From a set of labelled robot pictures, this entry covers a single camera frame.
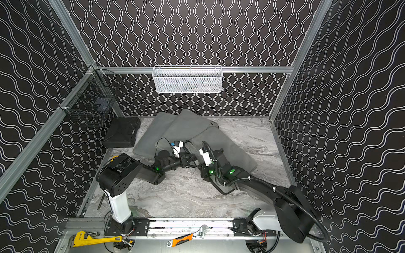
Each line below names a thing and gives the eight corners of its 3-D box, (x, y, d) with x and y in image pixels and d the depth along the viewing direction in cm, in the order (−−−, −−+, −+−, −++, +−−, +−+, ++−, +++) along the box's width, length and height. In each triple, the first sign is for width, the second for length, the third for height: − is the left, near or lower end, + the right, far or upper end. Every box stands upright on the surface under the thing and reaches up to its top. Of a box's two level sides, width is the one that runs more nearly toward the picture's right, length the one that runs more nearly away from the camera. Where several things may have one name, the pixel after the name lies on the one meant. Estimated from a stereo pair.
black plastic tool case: (105, 147, 105) (101, 142, 101) (117, 123, 119) (113, 117, 114) (132, 147, 105) (129, 142, 101) (141, 123, 119) (138, 117, 114)
